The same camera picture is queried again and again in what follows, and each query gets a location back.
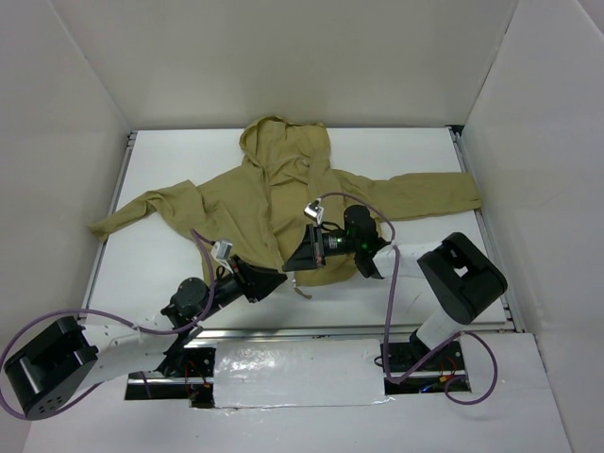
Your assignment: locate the khaki hooded zip jacket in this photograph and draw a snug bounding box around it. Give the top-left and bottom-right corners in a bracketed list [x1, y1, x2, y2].
[89, 117, 481, 269]

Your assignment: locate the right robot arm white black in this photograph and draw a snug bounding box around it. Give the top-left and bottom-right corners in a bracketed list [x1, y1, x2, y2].
[283, 200, 508, 369]

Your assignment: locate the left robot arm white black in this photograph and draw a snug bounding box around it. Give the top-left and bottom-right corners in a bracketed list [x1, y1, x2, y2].
[1, 258, 287, 421]

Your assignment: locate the white foil covered panel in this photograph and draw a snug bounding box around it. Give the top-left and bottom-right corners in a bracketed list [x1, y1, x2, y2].
[213, 339, 386, 409]

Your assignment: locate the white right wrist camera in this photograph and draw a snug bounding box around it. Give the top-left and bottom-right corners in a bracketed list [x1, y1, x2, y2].
[304, 198, 325, 227]

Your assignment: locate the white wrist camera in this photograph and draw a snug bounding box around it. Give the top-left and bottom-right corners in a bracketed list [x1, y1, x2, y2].
[304, 198, 325, 227]
[211, 239, 233, 273]

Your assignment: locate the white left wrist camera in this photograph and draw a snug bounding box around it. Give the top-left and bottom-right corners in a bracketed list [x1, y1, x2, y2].
[211, 239, 233, 273]

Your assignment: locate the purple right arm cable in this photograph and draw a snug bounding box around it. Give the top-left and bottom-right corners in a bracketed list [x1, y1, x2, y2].
[318, 192, 495, 406]

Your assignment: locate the aluminium table frame rail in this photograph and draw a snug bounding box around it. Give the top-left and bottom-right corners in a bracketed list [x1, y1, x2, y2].
[70, 123, 526, 345]

